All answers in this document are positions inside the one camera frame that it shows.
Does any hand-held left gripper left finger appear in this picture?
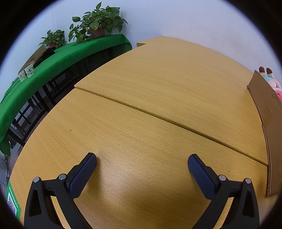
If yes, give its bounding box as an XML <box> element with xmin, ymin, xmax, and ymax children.
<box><xmin>24</xmin><ymin>152</ymin><xmax>98</xmax><ymax>229</ymax></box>

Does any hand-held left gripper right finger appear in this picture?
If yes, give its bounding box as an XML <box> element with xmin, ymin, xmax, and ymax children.
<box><xmin>187</xmin><ymin>154</ymin><xmax>260</xmax><ymax>229</ymax></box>

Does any brown cardboard box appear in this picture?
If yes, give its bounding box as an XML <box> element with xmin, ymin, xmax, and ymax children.
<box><xmin>246</xmin><ymin>70</ymin><xmax>282</xmax><ymax>197</ymax></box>

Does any teal and pink plush toy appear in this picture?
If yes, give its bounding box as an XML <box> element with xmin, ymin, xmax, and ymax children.
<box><xmin>263</xmin><ymin>76</ymin><xmax>281</xmax><ymax>88</ymax></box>

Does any wooden desktop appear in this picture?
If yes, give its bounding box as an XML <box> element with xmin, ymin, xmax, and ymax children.
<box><xmin>9</xmin><ymin>36</ymin><xmax>276</xmax><ymax>229</ymax></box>

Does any green sticker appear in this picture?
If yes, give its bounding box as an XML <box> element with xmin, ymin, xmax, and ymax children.
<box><xmin>5</xmin><ymin>181</ymin><xmax>21</xmax><ymax>221</ymax></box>

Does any green tablecloth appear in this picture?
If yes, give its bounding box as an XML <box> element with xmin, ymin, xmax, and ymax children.
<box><xmin>0</xmin><ymin>34</ymin><xmax>133</xmax><ymax>156</ymax></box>

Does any black bag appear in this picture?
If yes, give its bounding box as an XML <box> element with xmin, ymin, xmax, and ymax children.
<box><xmin>41</xmin><ymin>47</ymin><xmax>55</xmax><ymax>61</ymax></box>

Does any flat cardboard carton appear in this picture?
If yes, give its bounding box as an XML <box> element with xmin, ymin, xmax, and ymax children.
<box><xmin>19</xmin><ymin>45</ymin><xmax>48</xmax><ymax>72</ymax></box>

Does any small potted green plant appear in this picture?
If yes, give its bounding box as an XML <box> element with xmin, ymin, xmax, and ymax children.
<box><xmin>41</xmin><ymin>30</ymin><xmax>66</xmax><ymax>49</ymax></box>

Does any large potted green plant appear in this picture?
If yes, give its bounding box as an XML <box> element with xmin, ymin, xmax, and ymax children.
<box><xmin>68</xmin><ymin>2</ymin><xmax>128</xmax><ymax>43</ymax></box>

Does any black metal table frame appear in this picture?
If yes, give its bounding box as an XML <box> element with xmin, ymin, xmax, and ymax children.
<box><xmin>9</xmin><ymin>45</ymin><xmax>133</xmax><ymax>147</ymax></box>

